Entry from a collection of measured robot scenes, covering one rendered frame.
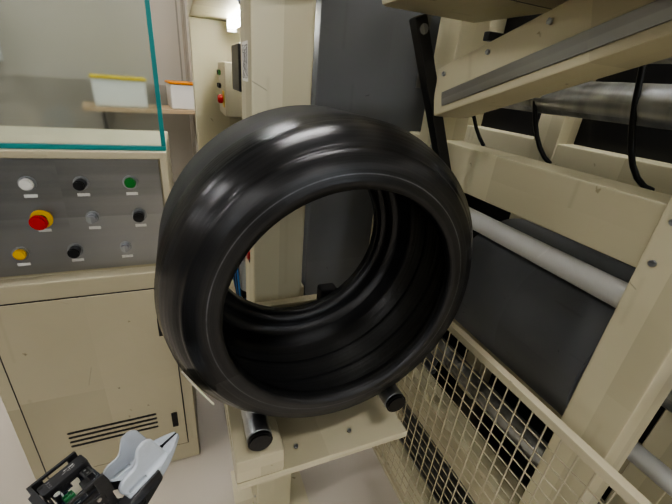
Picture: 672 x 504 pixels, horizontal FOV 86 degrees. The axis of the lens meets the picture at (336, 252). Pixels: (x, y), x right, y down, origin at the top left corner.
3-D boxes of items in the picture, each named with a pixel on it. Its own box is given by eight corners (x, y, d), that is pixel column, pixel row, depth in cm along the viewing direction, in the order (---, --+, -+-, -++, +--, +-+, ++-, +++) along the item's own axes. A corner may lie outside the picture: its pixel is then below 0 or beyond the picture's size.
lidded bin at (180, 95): (209, 107, 370) (208, 83, 360) (218, 111, 344) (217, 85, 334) (165, 105, 350) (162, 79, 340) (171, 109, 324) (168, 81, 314)
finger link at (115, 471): (165, 410, 51) (99, 466, 44) (179, 440, 53) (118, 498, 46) (153, 403, 52) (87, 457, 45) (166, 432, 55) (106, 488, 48)
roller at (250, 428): (220, 327, 92) (234, 315, 92) (233, 336, 94) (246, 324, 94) (242, 447, 63) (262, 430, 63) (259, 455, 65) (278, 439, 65)
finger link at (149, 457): (179, 417, 49) (113, 477, 42) (193, 447, 51) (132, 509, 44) (165, 410, 51) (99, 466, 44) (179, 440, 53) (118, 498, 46)
